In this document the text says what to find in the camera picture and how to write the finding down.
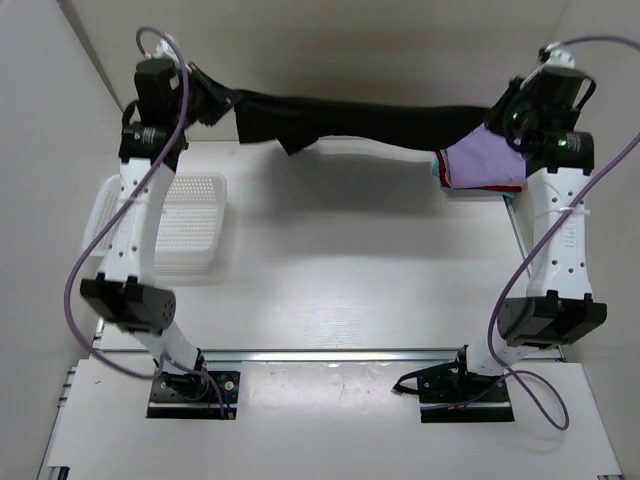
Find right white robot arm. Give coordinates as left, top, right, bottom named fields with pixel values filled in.
left=448, top=66, right=607, bottom=401

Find purple cable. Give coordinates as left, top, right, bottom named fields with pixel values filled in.
left=64, top=27, right=236, bottom=419
left=487, top=35, right=640, bottom=431

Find white plastic basket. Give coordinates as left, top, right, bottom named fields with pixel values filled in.
left=81, top=172, right=229, bottom=286

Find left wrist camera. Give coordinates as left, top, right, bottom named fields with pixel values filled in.
left=153, top=39, right=179, bottom=64

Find black t shirt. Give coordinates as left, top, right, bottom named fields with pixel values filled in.
left=189, top=63, right=490, bottom=155

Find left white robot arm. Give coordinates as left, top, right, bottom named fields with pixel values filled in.
left=80, top=58, right=233, bottom=398

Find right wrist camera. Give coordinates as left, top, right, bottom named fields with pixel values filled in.
left=538, top=42, right=576, bottom=69

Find aluminium rail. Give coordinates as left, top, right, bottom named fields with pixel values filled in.
left=92, top=348, right=561, bottom=364

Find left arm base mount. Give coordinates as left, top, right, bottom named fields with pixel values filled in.
left=146, top=366, right=241, bottom=421

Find red folded t shirt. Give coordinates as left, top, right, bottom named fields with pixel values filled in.
left=436, top=151, right=449, bottom=184

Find purple folded t shirt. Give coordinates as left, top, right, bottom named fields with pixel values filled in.
left=439, top=124, right=526, bottom=189

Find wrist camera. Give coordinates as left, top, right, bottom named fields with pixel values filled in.
left=538, top=42, right=576, bottom=69
left=153, top=39, right=179, bottom=64

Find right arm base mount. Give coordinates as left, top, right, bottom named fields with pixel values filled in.
left=392, top=348, right=515, bottom=424

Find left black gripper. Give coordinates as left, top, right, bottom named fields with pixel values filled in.
left=178, top=56, right=248, bottom=122

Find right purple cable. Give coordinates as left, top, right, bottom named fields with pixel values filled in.
left=487, top=35, right=640, bottom=431

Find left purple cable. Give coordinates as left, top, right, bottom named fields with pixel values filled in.
left=64, top=27, right=236, bottom=419

